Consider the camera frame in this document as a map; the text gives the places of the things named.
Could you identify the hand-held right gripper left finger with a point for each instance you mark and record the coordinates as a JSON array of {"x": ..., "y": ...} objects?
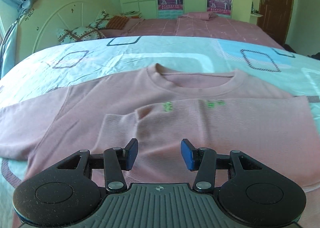
[{"x": 132, "y": 154}]

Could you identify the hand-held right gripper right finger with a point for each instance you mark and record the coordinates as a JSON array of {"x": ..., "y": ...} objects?
[{"x": 187, "y": 154}]

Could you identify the pink ribbed sweater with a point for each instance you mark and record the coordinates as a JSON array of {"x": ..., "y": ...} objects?
[{"x": 160, "y": 122}]

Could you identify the dark clothes pile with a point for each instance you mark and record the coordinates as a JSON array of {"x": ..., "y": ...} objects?
[{"x": 315, "y": 56}]

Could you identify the blue patterned blanket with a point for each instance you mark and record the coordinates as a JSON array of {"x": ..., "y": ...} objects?
[{"x": 125, "y": 59}]

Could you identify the pink checked bed sheet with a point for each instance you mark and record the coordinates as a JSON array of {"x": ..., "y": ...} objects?
[{"x": 200, "y": 30}]

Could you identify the large patterned pillow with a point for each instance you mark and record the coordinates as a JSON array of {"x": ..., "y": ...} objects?
[{"x": 77, "y": 34}]

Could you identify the orange checked pillow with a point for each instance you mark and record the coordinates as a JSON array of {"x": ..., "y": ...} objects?
[{"x": 117, "y": 22}]

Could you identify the small patterned pillow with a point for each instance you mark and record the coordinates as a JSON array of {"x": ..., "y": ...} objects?
[{"x": 101, "y": 20}]

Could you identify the folded pink cloth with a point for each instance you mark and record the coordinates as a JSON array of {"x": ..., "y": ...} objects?
[{"x": 200, "y": 15}]

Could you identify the stack of books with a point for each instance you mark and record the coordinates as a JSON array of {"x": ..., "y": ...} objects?
[{"x": 132, "y": 14}]

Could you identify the green bottle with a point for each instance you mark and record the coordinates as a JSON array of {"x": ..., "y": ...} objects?
[{"x": 253, "y": 8}]

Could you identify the white round headboard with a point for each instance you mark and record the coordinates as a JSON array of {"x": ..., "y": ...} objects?
[{"x": 62, "y": 10}]

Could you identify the brown wooden door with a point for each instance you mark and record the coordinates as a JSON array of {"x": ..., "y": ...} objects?
[{"x": 275, "y": 5}]

